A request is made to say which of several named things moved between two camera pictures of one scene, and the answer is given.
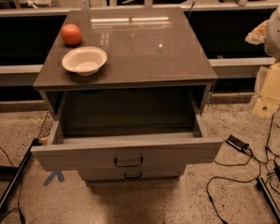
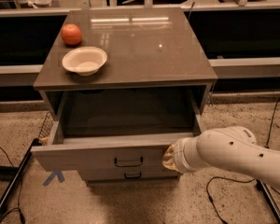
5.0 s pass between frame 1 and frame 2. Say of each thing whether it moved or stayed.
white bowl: stayed
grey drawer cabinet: stayed
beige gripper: moved
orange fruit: stayed
